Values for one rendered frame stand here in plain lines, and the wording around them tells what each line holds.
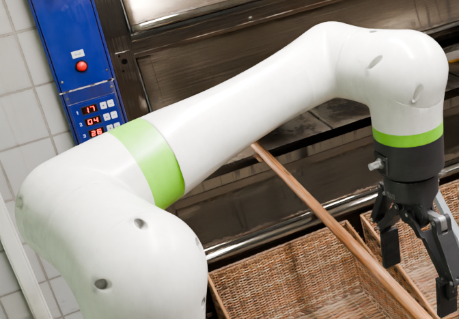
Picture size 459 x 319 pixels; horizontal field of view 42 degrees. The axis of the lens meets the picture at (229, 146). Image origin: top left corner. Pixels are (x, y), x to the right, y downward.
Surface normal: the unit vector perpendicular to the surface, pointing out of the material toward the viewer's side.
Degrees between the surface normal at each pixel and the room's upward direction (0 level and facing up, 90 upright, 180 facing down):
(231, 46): 70
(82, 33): 90
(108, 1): 90
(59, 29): 90
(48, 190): 27
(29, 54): 90
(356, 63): 63
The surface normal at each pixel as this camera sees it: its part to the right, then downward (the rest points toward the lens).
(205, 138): 0.55, -0.13
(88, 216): -0.42, -0.73
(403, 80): -0.25, 0.29
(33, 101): 0.33, 0.38
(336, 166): 0.25, 0.06
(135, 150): 0.21, -0.54
